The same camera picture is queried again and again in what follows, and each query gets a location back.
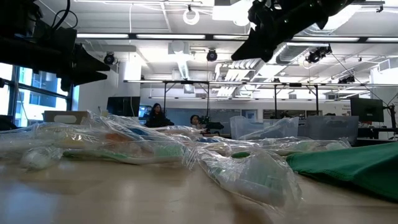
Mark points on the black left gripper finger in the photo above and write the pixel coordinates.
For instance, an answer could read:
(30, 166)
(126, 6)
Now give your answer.
(85, 78)
(90, 60)

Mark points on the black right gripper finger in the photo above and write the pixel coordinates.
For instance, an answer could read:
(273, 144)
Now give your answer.
(247, 46)
(267, 48)

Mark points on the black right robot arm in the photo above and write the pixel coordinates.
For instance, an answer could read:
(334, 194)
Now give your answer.
(339, 6)

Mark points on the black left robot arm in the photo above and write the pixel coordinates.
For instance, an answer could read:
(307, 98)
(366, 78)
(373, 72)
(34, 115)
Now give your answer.
(15, 51)

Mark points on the black background robot arm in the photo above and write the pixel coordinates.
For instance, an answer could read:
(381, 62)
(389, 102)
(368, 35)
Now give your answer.
(211, 125)

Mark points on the cloudy white plastic bin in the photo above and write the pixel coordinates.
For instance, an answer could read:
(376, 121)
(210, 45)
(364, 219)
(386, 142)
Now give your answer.
(65, 117)

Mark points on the clear plastic bin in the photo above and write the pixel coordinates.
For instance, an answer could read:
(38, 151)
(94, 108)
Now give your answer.
(264, 127)

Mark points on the grey translucent plastic bin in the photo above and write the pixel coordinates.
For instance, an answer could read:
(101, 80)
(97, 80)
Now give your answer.
(332, 129)

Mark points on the green cloth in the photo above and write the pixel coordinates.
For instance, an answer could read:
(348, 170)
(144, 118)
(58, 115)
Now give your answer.
(348, 168)

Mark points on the black ceiling camera cluster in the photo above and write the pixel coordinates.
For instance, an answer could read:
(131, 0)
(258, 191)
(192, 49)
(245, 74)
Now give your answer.
(317, 55)

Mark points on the black background station frame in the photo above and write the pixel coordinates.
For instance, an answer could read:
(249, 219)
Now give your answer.
(186, 82)

